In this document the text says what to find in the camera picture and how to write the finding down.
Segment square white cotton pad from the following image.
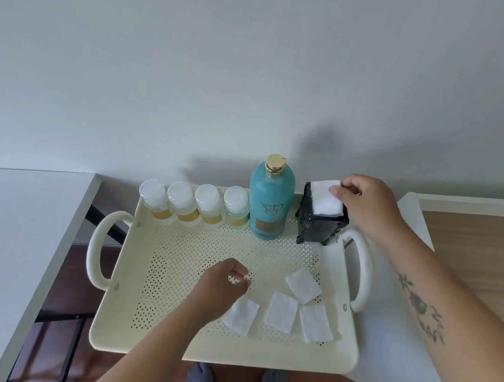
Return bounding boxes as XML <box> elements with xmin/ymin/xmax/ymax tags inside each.
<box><xmin>262</xmin><ymin>290</ymin><xmax>301</xmax><ymax>336</ymax></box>
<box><xmin>308</xmin><ymin>177</ymin><xmax>344</xmax><ymax>206</ymax></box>
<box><xmin>295</xmin><ymin>301</ymin><xmax>338</xmax><ymax>347</ymax></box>
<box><xmin>282</xmin><ymin>265</ymin><xmax>325</xmax><ymax>307</ymax></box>
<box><xmin>220</xmin><ymin>295</ymin><xmax>261</xmax><ymax>338</ymax></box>

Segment person's right forearm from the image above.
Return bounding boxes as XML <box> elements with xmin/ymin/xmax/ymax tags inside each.
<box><xmin>346</xmin><ymin>218</ymin><xmax>504</xmax><ymax>382</ymax></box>

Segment small bottle yellow liquid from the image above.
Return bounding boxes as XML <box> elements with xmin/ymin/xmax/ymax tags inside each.
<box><xmin>191</xmin><ymin>183</ymin><xmax>227</xmax><ymax>227</ymax></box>
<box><xmin>135</xmin><ymin>177</ymin><xmax>182</xmax><ymax>227</ymax></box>
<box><xmin>164</xmin><ymin>180</ymin><xmax>206</xmax><ymax>228</ymax></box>

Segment white cotton pads stack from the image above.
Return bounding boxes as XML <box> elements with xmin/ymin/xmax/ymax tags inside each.
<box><xmin>311</xmin><ymin>197</ymin><xmax>346</xmax><ymax>219</ymax></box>

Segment teal bottle with gold cap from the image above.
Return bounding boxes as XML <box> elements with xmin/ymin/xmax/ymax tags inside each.
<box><xmin>244</xmin><ymin>152</ymin><xmax>299</xmax><ymax>244</ymax></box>

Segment person's right hand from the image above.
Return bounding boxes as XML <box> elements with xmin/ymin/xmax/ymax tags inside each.
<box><xmin>324</xmin><ymin>171</ymin><xmax>412</xmax><ymax>251</ymax></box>

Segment small bottle pale green liquid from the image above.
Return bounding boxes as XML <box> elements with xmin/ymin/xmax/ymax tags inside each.
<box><xmin>220</xmin><ymin>185</ymin><xmax>253</xmax><ymax>230</ymax></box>

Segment black metal table frame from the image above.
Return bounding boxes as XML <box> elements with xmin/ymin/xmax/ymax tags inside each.
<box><xmin>7</xmin><ymin>199</ymin><xmax>135</xmax><ymax>382</ymax></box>

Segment cream perforated tray with handles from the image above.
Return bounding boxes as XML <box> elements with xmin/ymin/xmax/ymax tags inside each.
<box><xmin>77</xmin><ymin>172</ymin><xmax>382</xmax><ymax>380</ymax></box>

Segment person's left hand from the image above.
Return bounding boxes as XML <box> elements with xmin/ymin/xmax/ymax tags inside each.
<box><xmin>186</xmin><ymin>254</ymin><xmax>255</xmax><ymax>330</ymax></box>

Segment black ornate pad holder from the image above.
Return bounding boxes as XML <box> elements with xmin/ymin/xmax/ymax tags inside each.
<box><xmin>293</xmin><ymin>180</ymin><xmax>354</xmax><ymax>250</ymax></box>

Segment person's left forearm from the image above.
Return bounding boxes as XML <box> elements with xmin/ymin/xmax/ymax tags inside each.
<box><xmin>87</xmin><ymin>291</ymin><xmax>220</xmax><ymax>382</ymax></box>

